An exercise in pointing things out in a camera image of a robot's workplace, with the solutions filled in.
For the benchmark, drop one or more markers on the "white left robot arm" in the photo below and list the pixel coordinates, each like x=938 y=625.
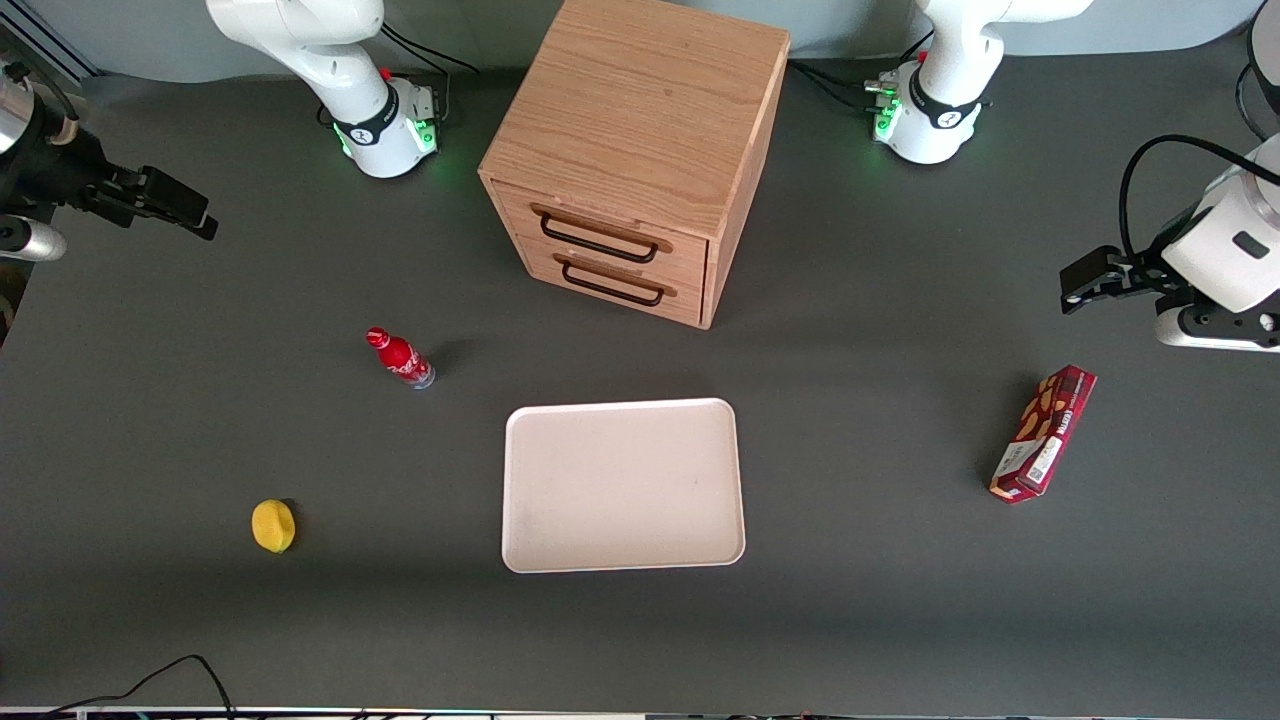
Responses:
x=945 y=90

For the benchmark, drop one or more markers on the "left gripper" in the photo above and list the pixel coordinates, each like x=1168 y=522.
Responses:
x=1143 y=272

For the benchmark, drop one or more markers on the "red snack box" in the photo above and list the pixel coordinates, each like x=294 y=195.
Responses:
x=1045 y=432

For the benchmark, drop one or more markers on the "red coke bottle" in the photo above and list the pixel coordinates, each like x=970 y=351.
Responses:
x=402 y=358

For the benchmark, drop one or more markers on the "aluminium frame profile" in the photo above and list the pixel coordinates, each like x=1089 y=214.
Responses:
x=45 y=40

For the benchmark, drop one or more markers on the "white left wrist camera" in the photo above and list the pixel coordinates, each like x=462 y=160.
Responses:
x=1215 y=325

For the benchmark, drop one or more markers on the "wooden drawer cabinet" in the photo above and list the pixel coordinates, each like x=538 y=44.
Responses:
x=640 y=110

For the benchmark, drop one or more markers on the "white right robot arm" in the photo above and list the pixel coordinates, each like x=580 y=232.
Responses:
x=345 y=60

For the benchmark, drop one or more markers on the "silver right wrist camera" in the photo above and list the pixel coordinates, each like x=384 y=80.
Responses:
x=32 y=244

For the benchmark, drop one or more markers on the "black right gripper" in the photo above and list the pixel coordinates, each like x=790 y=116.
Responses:
x=62 y=165

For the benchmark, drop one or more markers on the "white rectangular tray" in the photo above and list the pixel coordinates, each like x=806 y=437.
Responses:
x=622 y=485

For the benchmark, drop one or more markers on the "yellow lemon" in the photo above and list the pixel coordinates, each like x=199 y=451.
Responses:
x=273 y=526

